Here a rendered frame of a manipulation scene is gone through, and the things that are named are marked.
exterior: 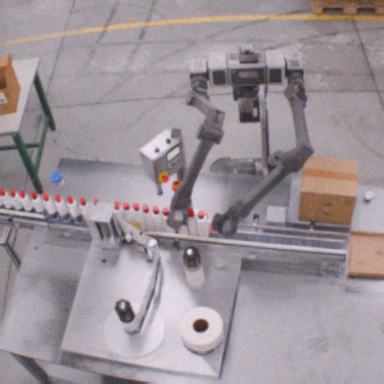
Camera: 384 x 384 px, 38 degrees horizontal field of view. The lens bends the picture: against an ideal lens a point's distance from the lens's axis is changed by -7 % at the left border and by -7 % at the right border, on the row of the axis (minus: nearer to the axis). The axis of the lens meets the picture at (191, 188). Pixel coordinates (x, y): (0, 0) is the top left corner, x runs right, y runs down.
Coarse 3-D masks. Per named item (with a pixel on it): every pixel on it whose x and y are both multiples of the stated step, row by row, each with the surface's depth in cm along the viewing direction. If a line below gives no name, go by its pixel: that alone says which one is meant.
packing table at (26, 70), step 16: (16, 64) 432; (32, 64) 429; (32, 80) 417; (16, 112) 397; (48, 112) 472; (0, 128) 389; (16, 128) 387; (16, 144) 402; (32, 144) 456; (32, 176) 432
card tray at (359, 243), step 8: (352, 232) 305; (360, 232) 304; (368, 232) 302; (376, 232) 301; (352, 240) 304; (360, 240) 303; (368, 240) 303; (376, 240) 302; (352, 248) 301; (360, 248) 300; (368, 248) 300; (376, 248) 299; (352, 256) 298; (360, 256) 297; (368, 256) 297; (376, 256) 296; (352, 264) 295; (360, 264) 294; (368, 264) 294; (376, 264) 293; (352, 272) 289; (360, 272) 288; (368, 272) 290; (376, 272) 290
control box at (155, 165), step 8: (160, 136) 274; (168, 136) 273; (152, 144) 271; (160, 144) 271; (168, 144) 270; (176, 144) 271; (144, 152) 269; (152, 152) 268; (160, 152) 268; (144, 160) 273; (152, 160) 266; (160, 160) 269; (144, 168) 280; (152, 168) 272; (160, 168) 273; (176, 168) 283; (152, 176) 278; (160, 176) 276; (160, 184) 280
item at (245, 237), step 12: (60, 216) 325; (192, 240) 309; (240, 240) 306; (252, 240) 305; (264, 240) 304; (276, 240) 304; (288, 240) 303; (300, 240) 302; (312, 240) 302; (324, 240) 301; (312, 252) 297; (324, 252) 296
